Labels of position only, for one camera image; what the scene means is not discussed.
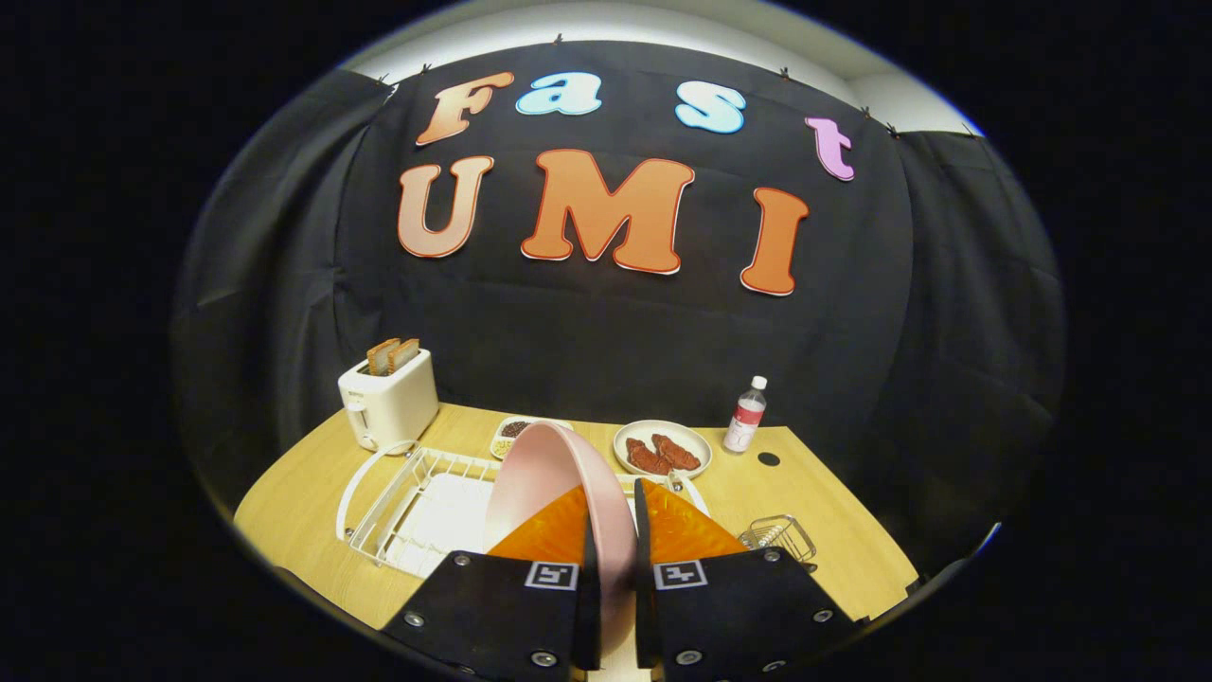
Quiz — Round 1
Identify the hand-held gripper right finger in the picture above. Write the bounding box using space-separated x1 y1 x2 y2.
633 478 863 682

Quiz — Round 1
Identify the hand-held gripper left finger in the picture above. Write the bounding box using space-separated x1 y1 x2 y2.
379 485 602 682

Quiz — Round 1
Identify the silver wire basket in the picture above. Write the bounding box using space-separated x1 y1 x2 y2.
739 514 818 569

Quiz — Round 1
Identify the white wire dish rack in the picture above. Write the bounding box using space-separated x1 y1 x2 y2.
337 440 711 579

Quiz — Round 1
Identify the pink plate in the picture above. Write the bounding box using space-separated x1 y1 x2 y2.
484 422 640 655

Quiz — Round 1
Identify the small white condiment dish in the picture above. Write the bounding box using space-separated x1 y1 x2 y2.
490 416 574 459

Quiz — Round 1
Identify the white plate with meat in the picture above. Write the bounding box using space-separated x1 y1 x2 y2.
613 420 713 477

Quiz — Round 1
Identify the red meat piece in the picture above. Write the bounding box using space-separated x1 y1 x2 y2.
625 438 671 476
651 434 702 472

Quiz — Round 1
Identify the clear plastic water bottle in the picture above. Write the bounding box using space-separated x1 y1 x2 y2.
722 376 769 455

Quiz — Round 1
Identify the white toaster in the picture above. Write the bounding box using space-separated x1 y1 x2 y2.
338 349 440 454

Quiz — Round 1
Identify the black backdrop cloth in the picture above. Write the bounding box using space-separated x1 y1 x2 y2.
170 38 1066 579

